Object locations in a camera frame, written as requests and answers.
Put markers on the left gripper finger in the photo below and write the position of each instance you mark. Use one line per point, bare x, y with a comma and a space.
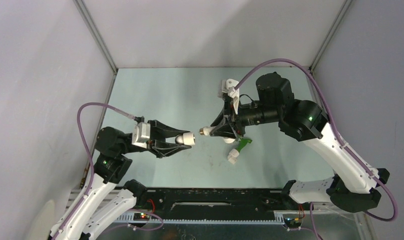
163, 149
170, 132

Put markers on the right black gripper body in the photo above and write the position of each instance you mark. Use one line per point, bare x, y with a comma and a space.
253, 115

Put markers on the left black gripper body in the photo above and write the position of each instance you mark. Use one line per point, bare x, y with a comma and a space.
149, 145

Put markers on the green plastic faucet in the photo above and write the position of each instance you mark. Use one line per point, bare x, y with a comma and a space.
242, 143

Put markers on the white elbow fitting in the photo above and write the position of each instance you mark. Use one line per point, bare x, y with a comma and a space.
186, 138
233, 155

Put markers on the white plastic faucet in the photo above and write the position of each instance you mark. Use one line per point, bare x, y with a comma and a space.
224, 132

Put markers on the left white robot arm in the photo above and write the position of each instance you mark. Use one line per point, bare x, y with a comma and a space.
85, 219

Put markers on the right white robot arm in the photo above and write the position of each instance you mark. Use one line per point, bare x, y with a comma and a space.
353, 188

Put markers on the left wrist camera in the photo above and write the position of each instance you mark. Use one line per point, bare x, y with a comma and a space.
141, 133

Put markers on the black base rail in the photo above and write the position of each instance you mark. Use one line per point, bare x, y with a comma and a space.
217, 203

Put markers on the grey cable duct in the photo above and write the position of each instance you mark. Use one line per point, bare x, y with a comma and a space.
131, 218

